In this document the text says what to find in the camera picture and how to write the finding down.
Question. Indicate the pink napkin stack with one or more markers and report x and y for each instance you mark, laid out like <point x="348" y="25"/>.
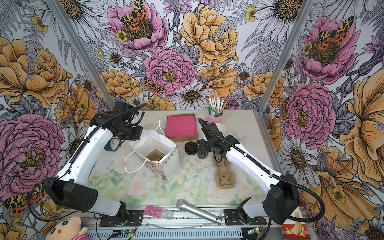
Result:
<point x="181" y="126"/>

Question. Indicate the white paper gift bag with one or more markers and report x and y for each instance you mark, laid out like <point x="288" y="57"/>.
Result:
<point x="157" y="153"/>

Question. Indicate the pink plastic clip box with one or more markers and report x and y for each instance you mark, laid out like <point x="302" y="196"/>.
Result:
<point x="160" y="213"/>

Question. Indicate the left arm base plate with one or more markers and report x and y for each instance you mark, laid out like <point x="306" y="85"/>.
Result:
<point x="134" y="219"/>

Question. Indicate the stack of white paper cups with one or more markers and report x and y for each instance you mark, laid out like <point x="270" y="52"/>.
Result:
<point x="221" y="128"/>

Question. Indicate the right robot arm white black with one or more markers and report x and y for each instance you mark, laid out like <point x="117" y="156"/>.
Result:
<point x="282" y="191"/>

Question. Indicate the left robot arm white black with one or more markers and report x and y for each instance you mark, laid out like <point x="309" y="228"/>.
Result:
<point x="68" y="189"/>

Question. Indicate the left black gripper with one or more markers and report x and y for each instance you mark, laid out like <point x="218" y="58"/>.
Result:
<point x="138" y="129"/>

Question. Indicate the brown pulp cup carrier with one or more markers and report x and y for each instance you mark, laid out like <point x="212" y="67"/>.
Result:
<point x="224" y="176"/>

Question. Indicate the black plastic cup lid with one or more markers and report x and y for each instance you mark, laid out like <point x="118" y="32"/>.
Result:
<point x="202" y="149"/>

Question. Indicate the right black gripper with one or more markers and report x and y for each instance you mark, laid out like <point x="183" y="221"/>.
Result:
<point x="201" y="144"/>

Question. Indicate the bandage box red white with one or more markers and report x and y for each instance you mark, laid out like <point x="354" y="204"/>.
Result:
<point x="296" y="231"/>

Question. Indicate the teal alarm clock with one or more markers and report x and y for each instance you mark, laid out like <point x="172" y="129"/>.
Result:
<point x="112" y="145"/>

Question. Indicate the pink straw holder cup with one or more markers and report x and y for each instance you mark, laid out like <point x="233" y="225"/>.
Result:
<point x="214" y="119"/>

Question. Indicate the silver microphone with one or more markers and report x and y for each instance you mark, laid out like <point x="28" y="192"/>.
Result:
<point x="184" y="206"/>

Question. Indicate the plush doll toy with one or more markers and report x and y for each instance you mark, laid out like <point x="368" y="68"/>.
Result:
<point x="68" y="229"/>

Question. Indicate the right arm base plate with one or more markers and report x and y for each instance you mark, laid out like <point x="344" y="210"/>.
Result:
<point x="233" y="217"/>

